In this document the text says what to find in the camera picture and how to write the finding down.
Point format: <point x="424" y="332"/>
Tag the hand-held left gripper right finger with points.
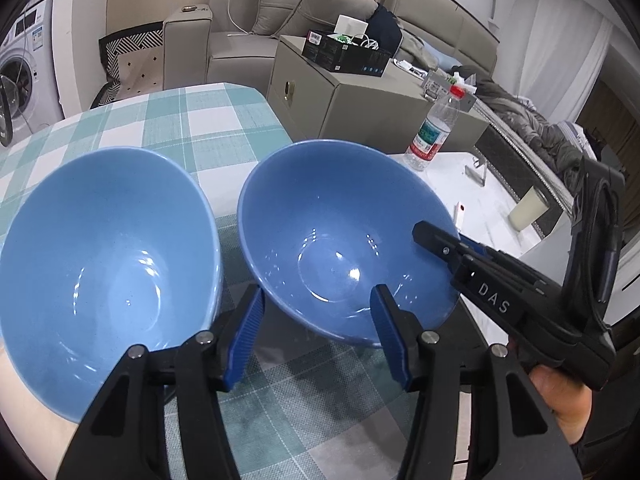
<point x="392" y="340"/>

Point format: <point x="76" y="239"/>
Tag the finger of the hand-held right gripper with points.
<point x="440" y="245"/>
<point x="482" y="250"/>

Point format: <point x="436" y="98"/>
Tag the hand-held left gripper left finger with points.
<point x="245" y="340"/>

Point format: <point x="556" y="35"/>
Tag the blue bowl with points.
<point x="320" y="220"/>
<point x="100" y="260"/>

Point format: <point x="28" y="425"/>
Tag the person's right hand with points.
<point x="570" y="405"/>

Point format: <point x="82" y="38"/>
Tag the white coffee table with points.
<point x="495" y="195"/>

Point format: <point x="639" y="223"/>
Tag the cream cup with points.
<point x="527" y="207"/>

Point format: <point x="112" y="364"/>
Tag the clear water bottle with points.
<point x="432" y="130"/>

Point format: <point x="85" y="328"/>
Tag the grey clothes pile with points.
<point x="525" y="120"/>

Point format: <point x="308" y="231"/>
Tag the beige side cabinet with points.
<point x="350" y="100"/>

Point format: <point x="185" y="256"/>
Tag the black box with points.
<point x="345" y="55"/>

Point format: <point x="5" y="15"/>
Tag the teal checked tablecloth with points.
<point x="210" y="125"/>

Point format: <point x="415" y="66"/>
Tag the dark jacket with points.
<point x="385" y="30"/>

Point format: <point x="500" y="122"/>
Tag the white curtain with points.
<point x="565" y="40"/>

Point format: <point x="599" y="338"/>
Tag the small white box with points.
<point x="350" y="27"/>

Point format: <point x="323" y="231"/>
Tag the grey pillow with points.
<point x="330" y="5"/>
<point x="275" y="5"/>

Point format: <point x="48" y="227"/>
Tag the grey sofa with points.
<point x="235" y="55"/>

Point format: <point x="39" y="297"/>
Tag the black white patterned stool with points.
<point x="132" y="65"/>

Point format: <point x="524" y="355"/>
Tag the white washing machine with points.
<point x="25" y="70"/>

